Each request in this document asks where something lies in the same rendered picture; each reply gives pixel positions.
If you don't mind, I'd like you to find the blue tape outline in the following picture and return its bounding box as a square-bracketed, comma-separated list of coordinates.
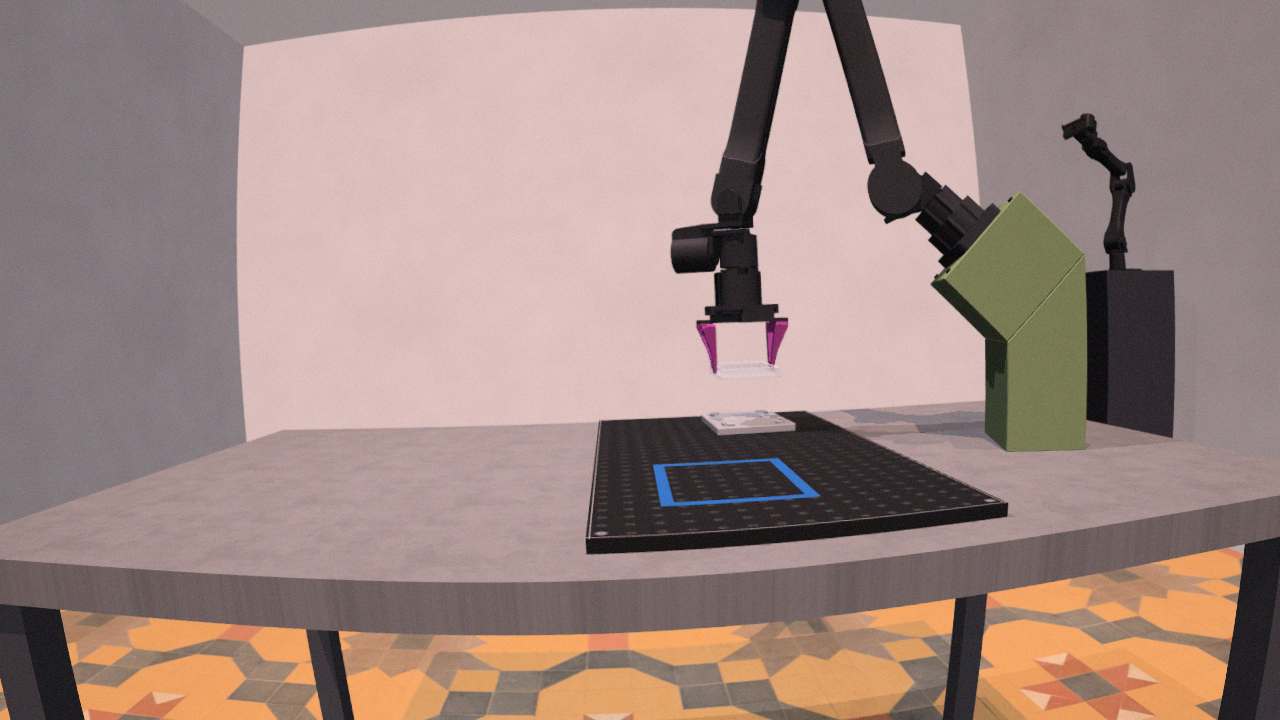
[653, 457, 820, 507]

